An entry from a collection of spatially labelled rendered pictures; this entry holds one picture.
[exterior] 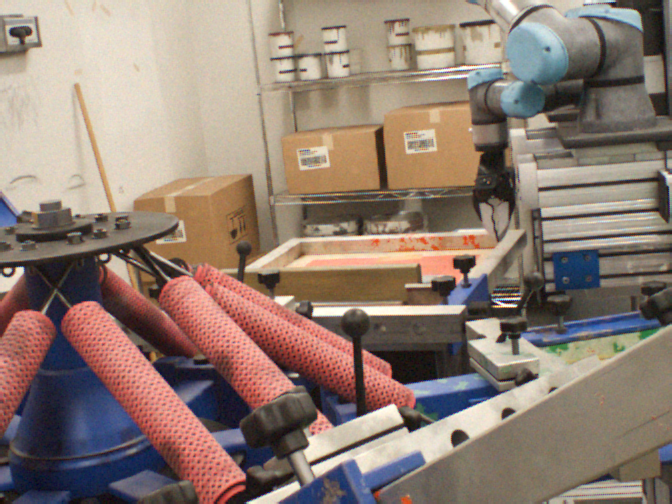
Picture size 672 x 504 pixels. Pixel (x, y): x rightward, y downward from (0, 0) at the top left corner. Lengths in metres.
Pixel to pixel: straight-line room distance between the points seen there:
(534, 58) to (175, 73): 4.09
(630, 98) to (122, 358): 1.35
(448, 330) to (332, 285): 0.38
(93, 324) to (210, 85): 5.11
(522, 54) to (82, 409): 1.17
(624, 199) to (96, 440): 1.25
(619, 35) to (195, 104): 4.25
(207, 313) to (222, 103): 5.04
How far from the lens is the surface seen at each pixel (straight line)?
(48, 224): 1.44
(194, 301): 1.32
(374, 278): 2.20
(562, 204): 2.32
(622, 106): 2.31
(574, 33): 2.25
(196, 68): 6.37
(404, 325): 1.93
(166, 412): 1.18
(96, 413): 1.44
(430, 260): 2.67
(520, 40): 2.25
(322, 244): 2.85
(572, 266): 2.39
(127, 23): 5.79
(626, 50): 2.32
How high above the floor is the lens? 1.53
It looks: 11 degrees down
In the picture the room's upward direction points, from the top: 6 degrees counter-clockwise
